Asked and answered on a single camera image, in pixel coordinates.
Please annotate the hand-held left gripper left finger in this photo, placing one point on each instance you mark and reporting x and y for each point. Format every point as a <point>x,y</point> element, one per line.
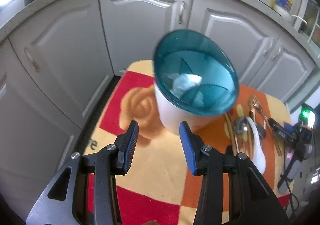
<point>131,143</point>

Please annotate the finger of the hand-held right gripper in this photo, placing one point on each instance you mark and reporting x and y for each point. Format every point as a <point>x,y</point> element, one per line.
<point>282,132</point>

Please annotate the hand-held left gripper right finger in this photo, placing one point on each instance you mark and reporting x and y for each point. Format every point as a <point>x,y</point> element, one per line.
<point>187,147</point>

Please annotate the white ceramic spoon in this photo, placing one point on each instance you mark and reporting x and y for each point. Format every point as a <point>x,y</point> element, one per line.
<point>257,149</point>

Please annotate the white utensil holder teal rim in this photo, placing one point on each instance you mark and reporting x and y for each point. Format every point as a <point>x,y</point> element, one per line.
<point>175,114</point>

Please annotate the metal spoon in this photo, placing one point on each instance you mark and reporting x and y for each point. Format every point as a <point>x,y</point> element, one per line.
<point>261,131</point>
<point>241,126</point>

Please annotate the orange yellow printed blanket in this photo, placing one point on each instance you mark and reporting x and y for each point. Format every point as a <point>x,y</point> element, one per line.
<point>160,177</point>

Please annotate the brown wooden chopstick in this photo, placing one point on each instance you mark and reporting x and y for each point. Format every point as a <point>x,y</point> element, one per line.
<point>231,129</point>

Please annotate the grey cabinet door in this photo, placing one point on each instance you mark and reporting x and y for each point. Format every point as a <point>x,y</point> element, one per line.
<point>25,127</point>
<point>70,47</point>
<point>147,22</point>
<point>287,74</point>
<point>232,37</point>

